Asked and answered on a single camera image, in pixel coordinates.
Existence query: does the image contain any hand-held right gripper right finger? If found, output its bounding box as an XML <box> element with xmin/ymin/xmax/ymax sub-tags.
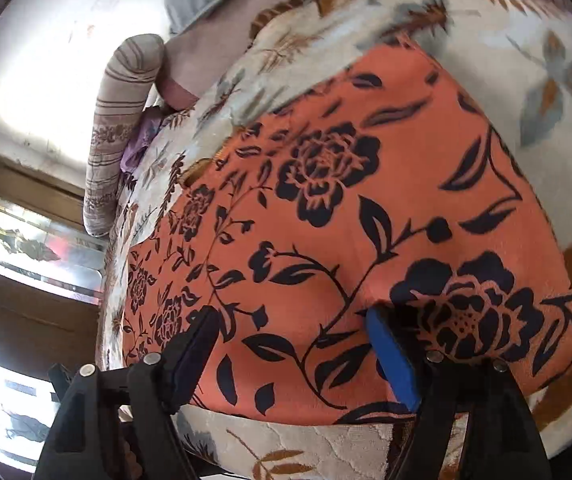
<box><xmin>366</xmin><ymin>306</ymin><xmax>552</xmax><ymax>480</ymax></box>

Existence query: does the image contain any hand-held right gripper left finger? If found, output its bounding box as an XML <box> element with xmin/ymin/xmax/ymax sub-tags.
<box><xmin>33</xmin><ymin>305</ymin><xmax>223</xmax><ymax>480</ymax></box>

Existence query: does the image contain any orange floral shirt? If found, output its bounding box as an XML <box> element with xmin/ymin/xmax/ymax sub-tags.
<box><xmin>122</xmin><ymin>42</ymin><xmax>572</xmax><ymax>426</ymax></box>

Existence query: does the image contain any stained glass window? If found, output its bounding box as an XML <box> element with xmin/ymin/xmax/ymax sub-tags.
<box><xmin>0</xmin><ymin>180</ymin><xmax>107</xmax><ymax>471</ymax></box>

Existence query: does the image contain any purple cloth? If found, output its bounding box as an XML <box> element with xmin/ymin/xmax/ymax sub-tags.
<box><xmin>120</xmin><ymin>107</ymin><xmax>167</xmax><ymax>176</ymax></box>

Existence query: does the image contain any striped floral bolster pillow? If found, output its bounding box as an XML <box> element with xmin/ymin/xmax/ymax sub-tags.
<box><xmin>83</xmin><ymin>34</ymin><xmax>167</xmax><ymax>237</ymax></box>

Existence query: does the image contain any pink bed sheet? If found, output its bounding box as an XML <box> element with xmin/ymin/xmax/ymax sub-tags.
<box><xmin>158</xmin><ymin>0</ymin><xmax>267</xmax><ymax>111</ymax></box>

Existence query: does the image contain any leaf print quilt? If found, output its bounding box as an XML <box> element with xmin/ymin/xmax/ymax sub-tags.
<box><xmin>96</xmin><ymin>0</ymin><xmax>572</xmax><ymax>480</ymax></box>

